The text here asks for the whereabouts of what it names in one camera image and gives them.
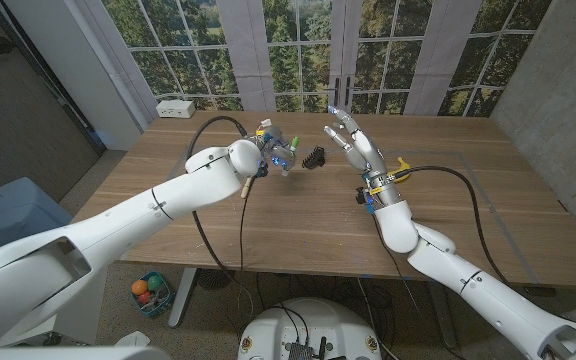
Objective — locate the black hair claw clip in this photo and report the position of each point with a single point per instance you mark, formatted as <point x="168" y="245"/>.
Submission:
<point x="314" y="159"/>

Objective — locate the blue grey storage bin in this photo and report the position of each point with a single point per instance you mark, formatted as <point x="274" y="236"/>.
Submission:
<point x="13" y="210"/>

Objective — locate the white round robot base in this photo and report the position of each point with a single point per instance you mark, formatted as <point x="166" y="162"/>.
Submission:
<point x="313" y="325"/>

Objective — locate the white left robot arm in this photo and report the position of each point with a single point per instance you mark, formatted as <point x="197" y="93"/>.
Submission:
<point x="118" y="220"/>

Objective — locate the printed window forest backdrop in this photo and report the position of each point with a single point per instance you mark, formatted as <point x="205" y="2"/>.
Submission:
<point x="288" y="60"/>

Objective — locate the green toy ball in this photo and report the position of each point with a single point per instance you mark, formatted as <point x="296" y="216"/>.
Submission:
<point x="154" y="283"/>

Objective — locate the black round floor fan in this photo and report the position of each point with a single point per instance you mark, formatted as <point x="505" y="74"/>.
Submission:
<point x="215" y="279"/>

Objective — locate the orange toy ball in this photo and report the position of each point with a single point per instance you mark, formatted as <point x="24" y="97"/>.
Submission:
<point x="139" y="287"/>

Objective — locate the white green chisel marker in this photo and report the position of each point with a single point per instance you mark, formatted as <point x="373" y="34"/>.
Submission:
<point x="293" y="149"/>

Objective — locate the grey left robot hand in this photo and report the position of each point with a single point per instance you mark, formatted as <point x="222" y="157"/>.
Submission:
<point x="275" y="150"/>

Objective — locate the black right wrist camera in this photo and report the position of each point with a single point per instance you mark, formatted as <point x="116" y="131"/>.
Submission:
<point x="361" y="196"/>

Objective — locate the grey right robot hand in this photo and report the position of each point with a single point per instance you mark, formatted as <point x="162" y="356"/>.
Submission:
<point x="368" y="150"/>

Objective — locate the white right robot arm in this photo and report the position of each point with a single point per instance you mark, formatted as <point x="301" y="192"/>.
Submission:
<point x="468" y="285"/>

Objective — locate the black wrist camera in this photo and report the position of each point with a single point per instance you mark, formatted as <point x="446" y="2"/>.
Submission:
<point x="361" y="196"/>
<point x="261" y="170"/>

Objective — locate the white robot torso edge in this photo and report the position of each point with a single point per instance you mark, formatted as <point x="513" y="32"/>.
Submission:
<point x="68" y="354"/>

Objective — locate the colourful striped wooden maraca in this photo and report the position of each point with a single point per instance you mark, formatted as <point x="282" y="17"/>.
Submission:
<point x="245" y="190"/>

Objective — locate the teal toy basket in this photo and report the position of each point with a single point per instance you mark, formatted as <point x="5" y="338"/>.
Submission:
<point x="160" y="302"/>

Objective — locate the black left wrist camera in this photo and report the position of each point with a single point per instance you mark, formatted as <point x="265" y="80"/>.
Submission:
<point x="261" y="170"/>

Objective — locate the metal table leg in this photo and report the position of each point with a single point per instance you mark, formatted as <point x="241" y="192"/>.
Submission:
<point x="182" y="300"/>
<point x="443" y="315"/>

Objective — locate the yellow toy banana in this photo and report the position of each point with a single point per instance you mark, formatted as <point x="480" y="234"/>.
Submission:
<point x="403" y="164"/>

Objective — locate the white power strip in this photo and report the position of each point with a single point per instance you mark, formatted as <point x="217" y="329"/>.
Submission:
<point x="175" y="108"/>

